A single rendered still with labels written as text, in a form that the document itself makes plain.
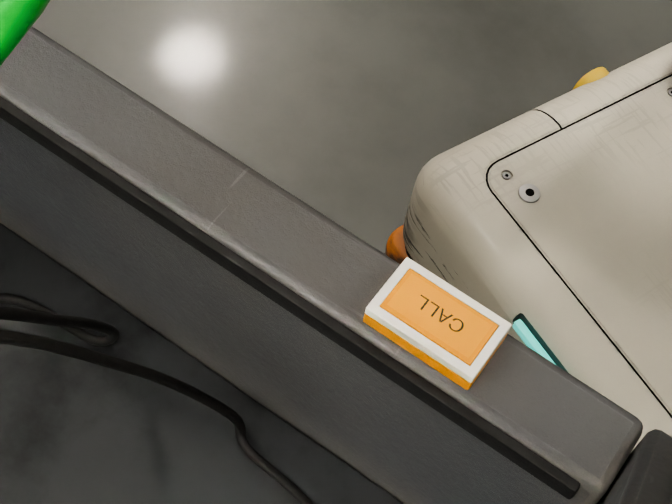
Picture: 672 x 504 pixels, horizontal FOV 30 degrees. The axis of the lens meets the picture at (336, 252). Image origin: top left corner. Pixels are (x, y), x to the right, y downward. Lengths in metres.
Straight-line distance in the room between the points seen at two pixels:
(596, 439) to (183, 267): 0.19
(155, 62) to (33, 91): 1.24
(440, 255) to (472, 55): 0.52
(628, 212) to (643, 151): 0.09
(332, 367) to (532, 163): 0.89
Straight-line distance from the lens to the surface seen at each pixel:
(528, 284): 1.33
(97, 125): 0.55
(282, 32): 1.84
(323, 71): 1.80
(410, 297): 0.49
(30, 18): 0.28
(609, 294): 1.34
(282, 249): 0.51
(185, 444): 0.60
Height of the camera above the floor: 1.39
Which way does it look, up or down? 58 degrees down
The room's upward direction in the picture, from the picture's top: 12 degrees clockwise
